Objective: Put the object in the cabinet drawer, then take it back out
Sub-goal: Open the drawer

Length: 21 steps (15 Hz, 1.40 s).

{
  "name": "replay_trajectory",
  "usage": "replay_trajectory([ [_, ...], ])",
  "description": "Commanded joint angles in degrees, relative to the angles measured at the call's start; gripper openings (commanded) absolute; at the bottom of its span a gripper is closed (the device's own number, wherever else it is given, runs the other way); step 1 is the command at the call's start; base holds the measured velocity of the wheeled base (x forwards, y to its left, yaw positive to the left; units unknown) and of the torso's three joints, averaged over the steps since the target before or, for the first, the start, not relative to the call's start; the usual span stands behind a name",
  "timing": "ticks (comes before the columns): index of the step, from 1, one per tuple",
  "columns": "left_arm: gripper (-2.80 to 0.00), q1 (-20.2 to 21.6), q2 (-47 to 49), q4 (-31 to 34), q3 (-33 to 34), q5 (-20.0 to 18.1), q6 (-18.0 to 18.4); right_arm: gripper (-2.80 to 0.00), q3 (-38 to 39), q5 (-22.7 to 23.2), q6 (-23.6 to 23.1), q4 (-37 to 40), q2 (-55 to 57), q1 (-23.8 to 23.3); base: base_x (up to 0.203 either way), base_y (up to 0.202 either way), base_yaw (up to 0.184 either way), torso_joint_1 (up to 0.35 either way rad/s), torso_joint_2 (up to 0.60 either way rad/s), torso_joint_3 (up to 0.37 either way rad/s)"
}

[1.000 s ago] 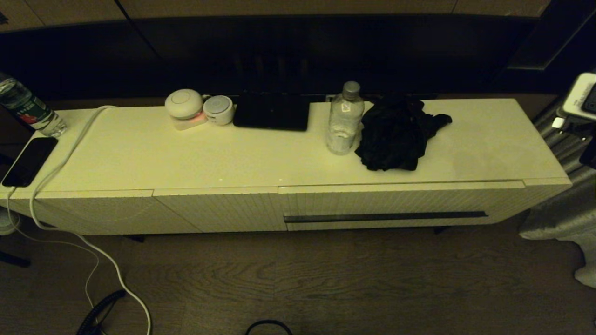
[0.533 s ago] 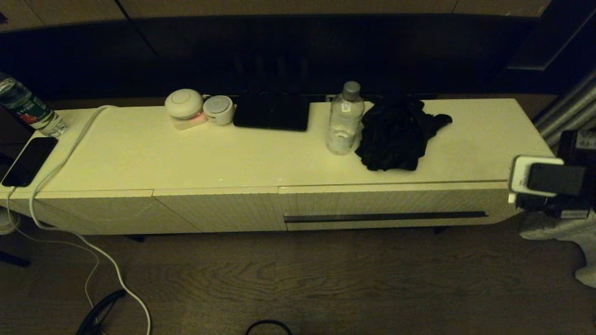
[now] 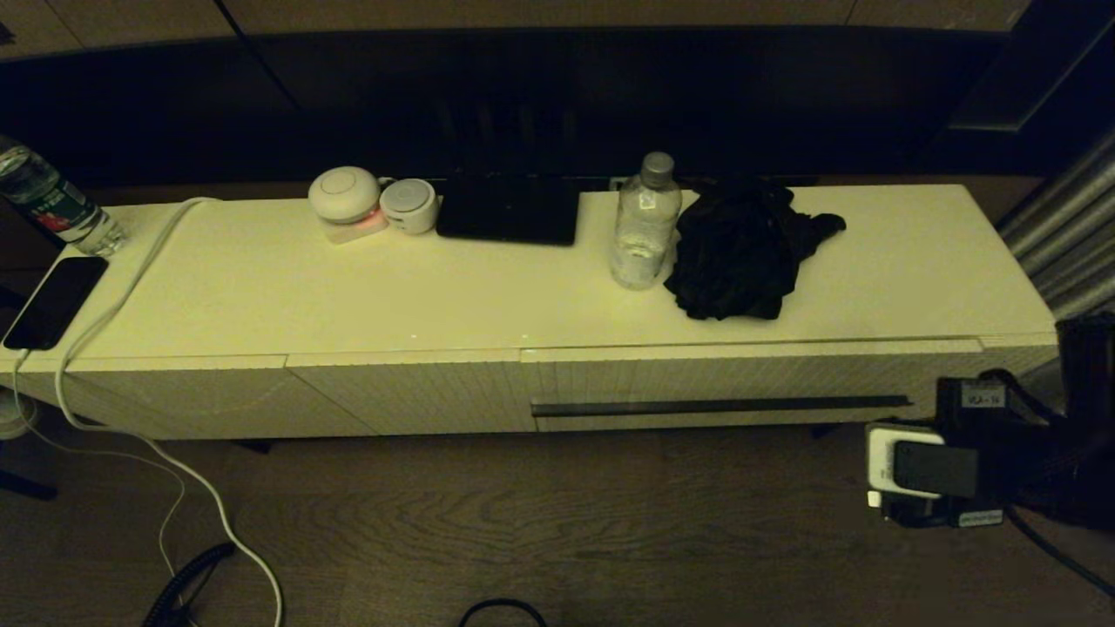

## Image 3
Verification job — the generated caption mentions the black coiled cable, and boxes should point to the black coiled cable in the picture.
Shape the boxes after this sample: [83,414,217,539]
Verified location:
[142,542,238,627]

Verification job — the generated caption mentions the large black television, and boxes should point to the large black television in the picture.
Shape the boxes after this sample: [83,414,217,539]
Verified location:
[248,26,1011,184]

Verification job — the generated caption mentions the long white tv cabinet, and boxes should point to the long white tv cabinet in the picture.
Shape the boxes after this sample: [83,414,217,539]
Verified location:
[0,183,1059,441]

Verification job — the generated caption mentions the clear plastic water bottle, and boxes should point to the clear plastic water bottle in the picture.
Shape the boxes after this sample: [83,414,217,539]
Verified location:
[608,152,683,291]

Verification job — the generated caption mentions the large white round device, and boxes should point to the large white round device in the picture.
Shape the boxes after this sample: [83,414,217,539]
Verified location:
[307,165,389,245]

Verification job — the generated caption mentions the black smartphone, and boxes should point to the black smartphone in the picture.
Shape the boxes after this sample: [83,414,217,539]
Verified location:
[3,255,110,351]

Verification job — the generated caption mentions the white slatted drawer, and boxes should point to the white slatted drawer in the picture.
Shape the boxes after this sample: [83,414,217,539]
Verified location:
[521,338,985,434]

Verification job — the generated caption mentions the black flat box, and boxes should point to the black flat box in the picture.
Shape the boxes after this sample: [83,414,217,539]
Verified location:
[436,170,582,247]

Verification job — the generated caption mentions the grey curtain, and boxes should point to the grey curtain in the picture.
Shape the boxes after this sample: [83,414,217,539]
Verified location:
[997,131,1115,323]

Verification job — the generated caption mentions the water bottle green red label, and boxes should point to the water bottle green red label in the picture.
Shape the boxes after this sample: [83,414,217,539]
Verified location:
[0,135,129,260]

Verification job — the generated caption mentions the small white round device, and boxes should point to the small white round device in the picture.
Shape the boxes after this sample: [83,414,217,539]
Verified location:
[380,178,439,235]

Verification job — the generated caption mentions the black cable with plug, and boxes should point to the black cable with plug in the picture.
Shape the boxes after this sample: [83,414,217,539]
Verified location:
[459,597,548,627]

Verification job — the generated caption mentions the thick white cable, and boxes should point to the thick white cable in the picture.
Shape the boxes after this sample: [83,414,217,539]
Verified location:
[54,196,286,627]

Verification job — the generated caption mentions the dark long cabinet handle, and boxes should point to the dark long cabinet handle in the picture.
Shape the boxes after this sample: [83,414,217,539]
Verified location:
[530,395,912,418]

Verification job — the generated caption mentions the black floor foot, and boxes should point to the black floor foot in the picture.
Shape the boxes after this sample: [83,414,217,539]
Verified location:
[0,470,58,502]

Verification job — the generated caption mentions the white round floor object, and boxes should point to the white round floor object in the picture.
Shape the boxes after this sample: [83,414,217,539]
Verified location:
[0,388,40,441]

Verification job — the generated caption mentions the thin white cable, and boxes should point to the thin white cable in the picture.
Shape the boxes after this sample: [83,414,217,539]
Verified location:
[9,348,188,580]

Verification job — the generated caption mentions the black cloth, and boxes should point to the black cloth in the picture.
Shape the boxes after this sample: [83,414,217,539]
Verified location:
[664,177,848,321]

